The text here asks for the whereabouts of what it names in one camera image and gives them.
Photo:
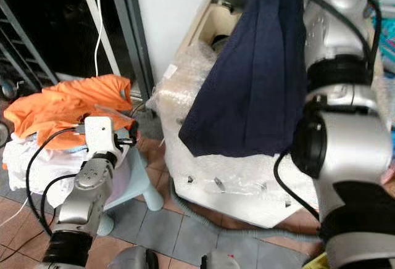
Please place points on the navy blue garment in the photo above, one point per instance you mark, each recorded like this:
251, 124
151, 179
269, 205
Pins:
253, 84

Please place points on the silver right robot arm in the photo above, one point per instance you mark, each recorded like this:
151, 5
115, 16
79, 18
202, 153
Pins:
345, 139

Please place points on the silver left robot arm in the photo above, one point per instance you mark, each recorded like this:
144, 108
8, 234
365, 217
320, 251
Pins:
83, 189

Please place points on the white bubble-wrapped washing machine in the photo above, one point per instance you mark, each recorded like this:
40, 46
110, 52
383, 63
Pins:
234, 182

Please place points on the light blue plastic stool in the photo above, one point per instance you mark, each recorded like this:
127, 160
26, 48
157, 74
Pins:
136, 182

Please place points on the orange garment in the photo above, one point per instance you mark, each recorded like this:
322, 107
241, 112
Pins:
55, 105

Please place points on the white laundry pile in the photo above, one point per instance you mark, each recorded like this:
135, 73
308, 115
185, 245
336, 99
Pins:
24, 167

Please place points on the silver left robot leg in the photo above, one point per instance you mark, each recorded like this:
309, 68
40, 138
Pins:
133, 258

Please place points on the silver robot leg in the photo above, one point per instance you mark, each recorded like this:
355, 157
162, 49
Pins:
133, 258
221, 261

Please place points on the grey metal rack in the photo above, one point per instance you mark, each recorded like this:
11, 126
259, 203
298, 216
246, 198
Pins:
24, 41

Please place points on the silver right robot leg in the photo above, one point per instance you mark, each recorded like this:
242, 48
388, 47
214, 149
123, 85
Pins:
221, 261

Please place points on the yellow plastic basket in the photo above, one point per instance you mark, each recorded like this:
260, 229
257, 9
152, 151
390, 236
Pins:
316, 263

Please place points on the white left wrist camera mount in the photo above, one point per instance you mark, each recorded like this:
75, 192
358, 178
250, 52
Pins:
100, 133

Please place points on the grey door frame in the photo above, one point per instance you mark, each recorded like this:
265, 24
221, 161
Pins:
129, 41

